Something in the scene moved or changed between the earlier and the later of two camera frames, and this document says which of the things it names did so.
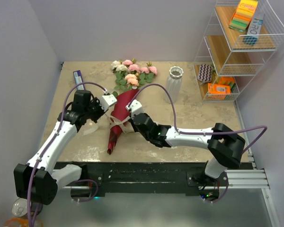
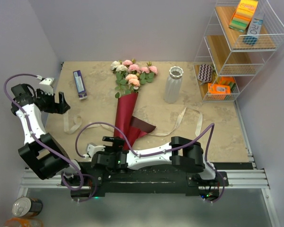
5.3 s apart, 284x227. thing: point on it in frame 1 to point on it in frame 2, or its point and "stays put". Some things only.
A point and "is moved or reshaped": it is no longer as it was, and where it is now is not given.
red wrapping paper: x=119 y=108 is moved or reshaped
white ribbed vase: x=174 y=84 stays put
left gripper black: x=96 y=101 to x=60 y=108
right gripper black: x=130 y=120 to x=118 y=144
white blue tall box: x=254 y=30 stays put
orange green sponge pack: x=228 y=80 stays put
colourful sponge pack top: x=243 y=15 stays put
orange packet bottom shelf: x=217 y=91 stays put
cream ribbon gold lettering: x=117 y=121 to x=79 y=126
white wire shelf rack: x=241 y=36 stays put
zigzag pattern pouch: x=205 y=73 stays put
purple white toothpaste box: x=78 y=80 stays put
